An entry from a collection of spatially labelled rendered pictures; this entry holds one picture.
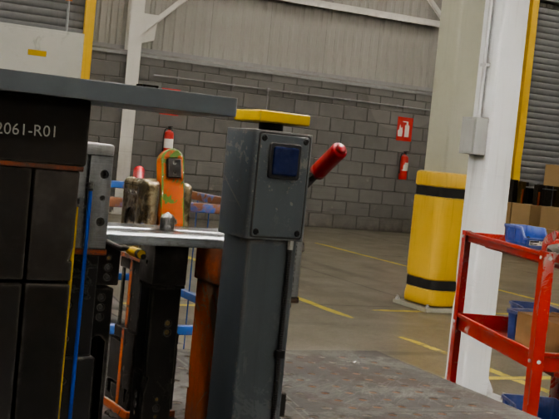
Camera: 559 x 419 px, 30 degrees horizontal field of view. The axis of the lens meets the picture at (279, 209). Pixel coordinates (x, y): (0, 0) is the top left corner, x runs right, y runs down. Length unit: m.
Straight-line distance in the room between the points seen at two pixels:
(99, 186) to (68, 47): 8.21
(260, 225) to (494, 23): 4.25
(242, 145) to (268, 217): 0.08
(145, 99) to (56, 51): 8.36
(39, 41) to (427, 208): 3.60
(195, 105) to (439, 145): 7.46
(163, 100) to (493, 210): 4.30
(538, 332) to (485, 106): 2.13
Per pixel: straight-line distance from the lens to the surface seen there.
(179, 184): 1.56
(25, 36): 9.27
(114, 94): 0.95
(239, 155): 1.07
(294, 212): 1.08
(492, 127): 5.17
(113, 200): 3.10
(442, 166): 8.34
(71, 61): 9.35
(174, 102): 0.97
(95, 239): 1.15
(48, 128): 0.96
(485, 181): 5.16
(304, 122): 1.08
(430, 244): 8.32
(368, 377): 2.07
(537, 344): 3.28
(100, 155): 1.15
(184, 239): 1.33
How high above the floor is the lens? 1.12
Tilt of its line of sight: 3 degrees down
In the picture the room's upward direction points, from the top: 6 degrees clockwise
